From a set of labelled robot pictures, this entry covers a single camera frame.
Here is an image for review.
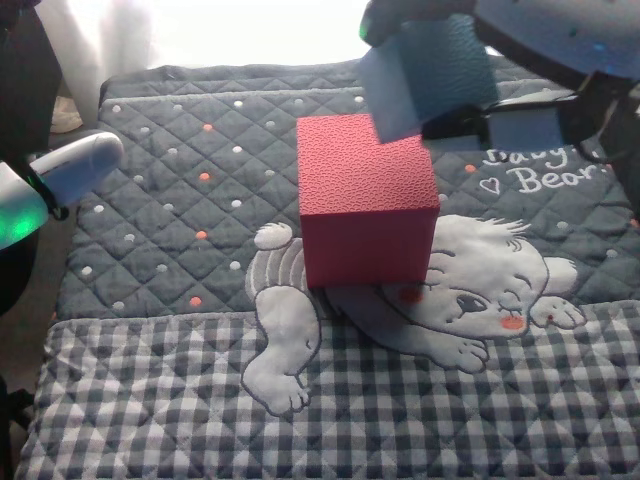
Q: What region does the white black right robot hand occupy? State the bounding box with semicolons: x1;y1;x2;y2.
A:
358;0;640;151

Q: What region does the blue foam cube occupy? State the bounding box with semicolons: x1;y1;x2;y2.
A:
359;13;501;145

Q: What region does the red foam cube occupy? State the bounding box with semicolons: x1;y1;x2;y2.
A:
295;113;441;290

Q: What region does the white curtain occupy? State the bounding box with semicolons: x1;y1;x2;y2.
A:
47;0;369;101

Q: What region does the black background object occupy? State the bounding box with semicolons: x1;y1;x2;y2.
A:
0;0;65;159

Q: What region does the grey quilt with bear print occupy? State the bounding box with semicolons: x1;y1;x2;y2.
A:
14;57;640;480

